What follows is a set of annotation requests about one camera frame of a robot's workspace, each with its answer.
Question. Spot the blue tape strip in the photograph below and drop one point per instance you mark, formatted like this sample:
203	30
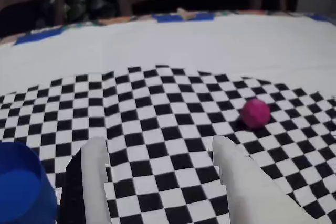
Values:
168	18
39	36

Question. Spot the blue round box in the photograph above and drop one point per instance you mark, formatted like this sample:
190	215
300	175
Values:
23	182

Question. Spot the pink faceted ball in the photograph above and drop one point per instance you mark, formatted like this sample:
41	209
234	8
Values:
256	113

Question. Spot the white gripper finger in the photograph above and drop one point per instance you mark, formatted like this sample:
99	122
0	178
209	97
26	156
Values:
249	195
92	182

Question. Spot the black white checkered mat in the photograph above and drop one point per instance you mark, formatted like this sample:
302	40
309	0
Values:
168	51

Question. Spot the small tan paper scrap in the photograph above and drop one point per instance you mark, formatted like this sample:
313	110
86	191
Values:
186	14

